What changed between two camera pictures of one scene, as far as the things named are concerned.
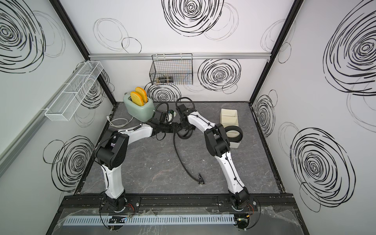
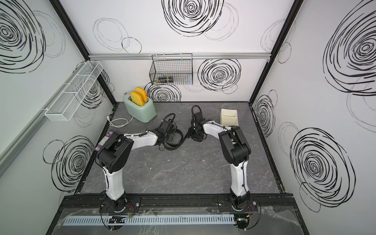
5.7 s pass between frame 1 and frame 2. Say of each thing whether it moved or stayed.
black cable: moved
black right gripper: moved
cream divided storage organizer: stayed
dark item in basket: stayed
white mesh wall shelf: stayed
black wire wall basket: stayed
